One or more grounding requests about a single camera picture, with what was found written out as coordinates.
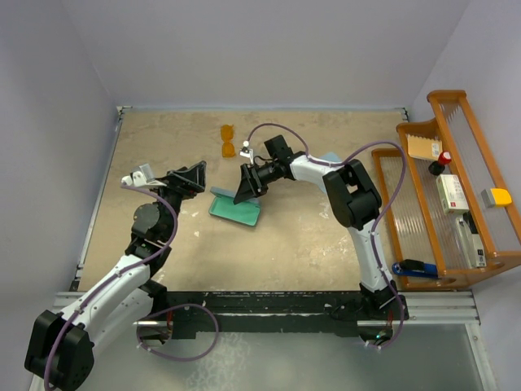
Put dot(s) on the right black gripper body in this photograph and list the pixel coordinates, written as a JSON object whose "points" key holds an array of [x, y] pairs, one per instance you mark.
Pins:
{"points": [[264, 176]]}

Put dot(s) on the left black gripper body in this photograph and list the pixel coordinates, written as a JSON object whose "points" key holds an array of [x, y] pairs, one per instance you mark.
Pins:
{"points": [[172, 195]]}

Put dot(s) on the blue-grey glasses case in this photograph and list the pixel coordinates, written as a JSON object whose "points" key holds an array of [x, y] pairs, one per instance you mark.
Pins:
{"points": [[246, 213]]}

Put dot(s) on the light blue cleaning cloth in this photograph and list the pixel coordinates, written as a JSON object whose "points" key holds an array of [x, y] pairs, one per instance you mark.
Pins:
{"points": [[331, 157]]}

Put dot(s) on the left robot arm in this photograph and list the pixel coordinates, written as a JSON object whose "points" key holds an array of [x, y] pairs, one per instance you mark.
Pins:
{"points": [[63, 344]]}

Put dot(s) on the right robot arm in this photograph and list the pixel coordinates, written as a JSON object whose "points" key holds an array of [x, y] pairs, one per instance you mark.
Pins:
{"points": [[353, 198]]}

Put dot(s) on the orange sunglasses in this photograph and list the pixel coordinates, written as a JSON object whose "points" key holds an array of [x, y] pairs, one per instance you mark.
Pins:
{"points": [[227, 135]]}

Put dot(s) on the brown cardboard envelope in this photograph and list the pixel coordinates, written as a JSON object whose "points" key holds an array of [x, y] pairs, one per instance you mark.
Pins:
{"points": [[423, 148]]}

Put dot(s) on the blue black tool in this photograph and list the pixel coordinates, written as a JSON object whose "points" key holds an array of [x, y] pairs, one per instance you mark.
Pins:
{"points": [[415, 268]]}

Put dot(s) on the red black bottle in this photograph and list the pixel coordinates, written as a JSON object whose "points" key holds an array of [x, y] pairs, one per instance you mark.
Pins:
{"points": [[437, 167]]}

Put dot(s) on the wooden tiered rack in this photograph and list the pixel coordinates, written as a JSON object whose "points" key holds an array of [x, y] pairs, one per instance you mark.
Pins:
{"points": [[451, 219]]}

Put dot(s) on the white red box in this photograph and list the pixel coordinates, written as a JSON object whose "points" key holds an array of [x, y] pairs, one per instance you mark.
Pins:
{"points": [[452, 196]]}

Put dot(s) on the white black stapler device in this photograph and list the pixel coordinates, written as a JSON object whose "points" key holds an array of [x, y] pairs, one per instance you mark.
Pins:
{"points": [[469, 241]]}

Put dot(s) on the yellow grey sponge block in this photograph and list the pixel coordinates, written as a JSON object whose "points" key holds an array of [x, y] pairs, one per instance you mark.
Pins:
{"points": [[496, 197]]}

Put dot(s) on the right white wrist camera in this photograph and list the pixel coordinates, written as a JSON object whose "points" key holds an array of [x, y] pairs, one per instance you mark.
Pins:
{"points": [[246, 151]]}

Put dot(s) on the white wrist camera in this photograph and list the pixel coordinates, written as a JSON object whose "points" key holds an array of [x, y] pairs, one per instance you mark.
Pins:
{"points": [[140, 176], [246, 151]]}

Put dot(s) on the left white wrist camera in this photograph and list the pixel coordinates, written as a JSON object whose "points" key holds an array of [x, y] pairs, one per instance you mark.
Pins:
{"points": [[140, 176]]}

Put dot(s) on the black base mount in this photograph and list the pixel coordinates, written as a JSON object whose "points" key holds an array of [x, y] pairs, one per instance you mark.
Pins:
{"points": [[184, 323]]}

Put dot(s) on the aluminium frame rail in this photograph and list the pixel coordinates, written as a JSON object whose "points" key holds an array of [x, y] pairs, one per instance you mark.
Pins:
{"points": [[420, 307]]}

